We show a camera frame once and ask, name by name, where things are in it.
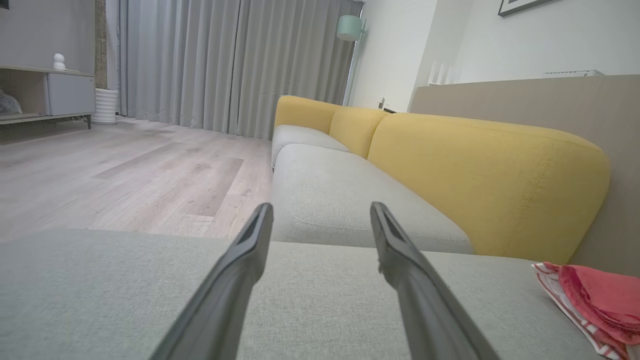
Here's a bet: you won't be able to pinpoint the white ribbed cylinder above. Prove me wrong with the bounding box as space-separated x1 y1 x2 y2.
90 88 120 125

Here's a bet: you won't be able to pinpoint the beige panel behind sofa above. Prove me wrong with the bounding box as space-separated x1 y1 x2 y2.
408 74 640 279

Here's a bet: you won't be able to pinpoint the grey curtain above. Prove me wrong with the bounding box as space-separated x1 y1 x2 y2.
239 0 364 141
120 0 242 135

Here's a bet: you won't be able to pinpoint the red Bulls basketball jersey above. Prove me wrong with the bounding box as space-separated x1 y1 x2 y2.
531 261 640 360

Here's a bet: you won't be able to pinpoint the grey item inside cabinet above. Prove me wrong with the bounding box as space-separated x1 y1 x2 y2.
0 89 23 115

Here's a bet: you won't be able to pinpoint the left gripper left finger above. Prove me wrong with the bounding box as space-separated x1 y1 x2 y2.
149 202 275 360

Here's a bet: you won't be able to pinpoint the wide yellow backrest cushion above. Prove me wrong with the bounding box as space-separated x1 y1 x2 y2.
367 112 612 266

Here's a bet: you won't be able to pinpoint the white upright items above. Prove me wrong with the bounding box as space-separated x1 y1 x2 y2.
426 60 462 86

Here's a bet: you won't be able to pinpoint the mint green floor lamp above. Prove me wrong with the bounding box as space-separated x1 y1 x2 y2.
336 14 369 107

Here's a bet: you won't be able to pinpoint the flat white device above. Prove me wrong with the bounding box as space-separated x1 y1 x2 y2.
542 69 606 79

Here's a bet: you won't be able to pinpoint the grey low cabinet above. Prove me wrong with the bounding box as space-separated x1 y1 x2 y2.
0 64 97 131

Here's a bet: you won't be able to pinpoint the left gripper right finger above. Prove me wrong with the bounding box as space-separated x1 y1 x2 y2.
369 201 502 360

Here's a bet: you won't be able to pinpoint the dark picture frame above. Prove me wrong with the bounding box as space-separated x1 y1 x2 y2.
498 0 557 18

